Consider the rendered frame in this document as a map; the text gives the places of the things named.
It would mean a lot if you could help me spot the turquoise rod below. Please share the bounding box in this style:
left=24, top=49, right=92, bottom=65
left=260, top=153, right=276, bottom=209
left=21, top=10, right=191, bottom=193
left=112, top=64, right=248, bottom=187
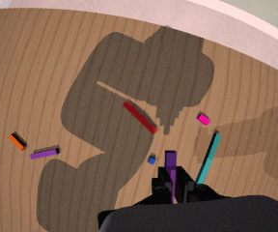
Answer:
left=195, top=133, right=221, bottom=184

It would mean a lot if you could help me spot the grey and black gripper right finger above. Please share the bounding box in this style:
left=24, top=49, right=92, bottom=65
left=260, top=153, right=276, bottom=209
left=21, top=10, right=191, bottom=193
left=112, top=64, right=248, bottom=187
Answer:
left=175, top=166, right=232, bottom=203

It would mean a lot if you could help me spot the orange rod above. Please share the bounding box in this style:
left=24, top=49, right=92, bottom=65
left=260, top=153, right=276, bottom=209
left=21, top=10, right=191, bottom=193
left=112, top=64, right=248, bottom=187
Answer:
left=9, top=133, right=26, bottom=151

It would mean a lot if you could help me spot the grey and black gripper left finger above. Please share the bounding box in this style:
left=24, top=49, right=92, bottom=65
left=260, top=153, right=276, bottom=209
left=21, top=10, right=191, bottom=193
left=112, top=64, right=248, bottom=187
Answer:
left=97, top=166, right=173, bottom=232

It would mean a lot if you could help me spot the purple rod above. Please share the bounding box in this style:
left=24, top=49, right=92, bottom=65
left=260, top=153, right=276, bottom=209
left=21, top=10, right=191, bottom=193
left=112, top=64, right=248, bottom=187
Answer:
left=164, top=150, right=177, bottom=204
left=30, top=148, right=60, bottom=160

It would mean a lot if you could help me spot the small magenta block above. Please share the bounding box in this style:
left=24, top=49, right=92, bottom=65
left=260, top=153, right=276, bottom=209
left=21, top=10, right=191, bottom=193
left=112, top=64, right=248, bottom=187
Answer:
left=196, top=114, right=209, bottom=126

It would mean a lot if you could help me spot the small blue cube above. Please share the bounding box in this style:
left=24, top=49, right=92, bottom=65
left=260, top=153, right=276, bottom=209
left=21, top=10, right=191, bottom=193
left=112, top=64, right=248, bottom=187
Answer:
left=148, top=156, right=156, bottom=165

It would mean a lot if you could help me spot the red rod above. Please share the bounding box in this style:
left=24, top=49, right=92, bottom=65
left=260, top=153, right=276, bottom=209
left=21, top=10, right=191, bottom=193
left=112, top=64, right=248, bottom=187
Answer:
left=123, top=101, right=157, bottom=134

